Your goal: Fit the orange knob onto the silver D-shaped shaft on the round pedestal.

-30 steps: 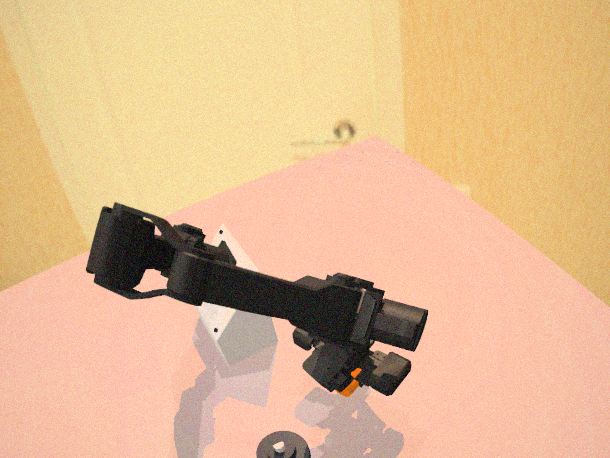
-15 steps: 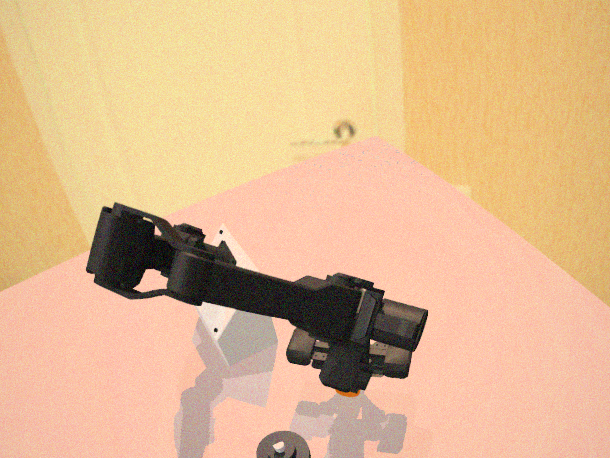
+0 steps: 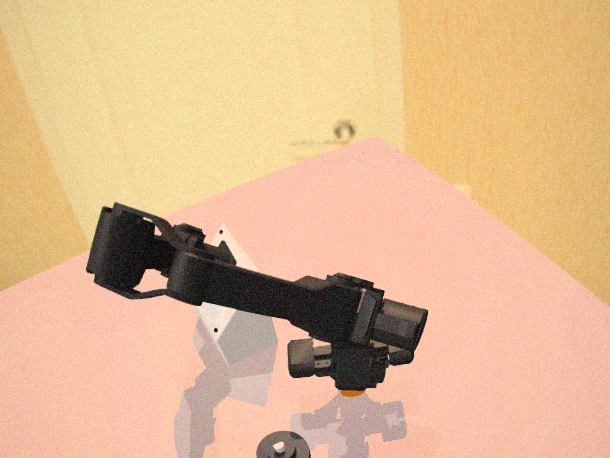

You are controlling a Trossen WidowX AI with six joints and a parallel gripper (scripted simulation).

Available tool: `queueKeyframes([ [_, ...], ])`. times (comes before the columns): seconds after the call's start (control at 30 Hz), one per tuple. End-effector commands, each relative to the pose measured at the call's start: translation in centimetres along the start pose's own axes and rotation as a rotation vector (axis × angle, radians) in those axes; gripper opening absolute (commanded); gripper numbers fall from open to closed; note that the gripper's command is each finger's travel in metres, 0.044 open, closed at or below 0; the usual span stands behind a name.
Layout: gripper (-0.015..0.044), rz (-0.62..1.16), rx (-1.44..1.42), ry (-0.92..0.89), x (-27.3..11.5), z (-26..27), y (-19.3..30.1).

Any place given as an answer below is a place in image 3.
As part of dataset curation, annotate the orange knob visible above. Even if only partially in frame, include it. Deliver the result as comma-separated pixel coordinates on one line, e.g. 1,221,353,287
340,390,365,397

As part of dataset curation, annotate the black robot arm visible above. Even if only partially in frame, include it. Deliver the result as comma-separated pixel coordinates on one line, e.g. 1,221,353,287
86,202,428,391

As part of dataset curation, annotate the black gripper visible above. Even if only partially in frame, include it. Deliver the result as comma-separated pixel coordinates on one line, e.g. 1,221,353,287
287,338,414,379

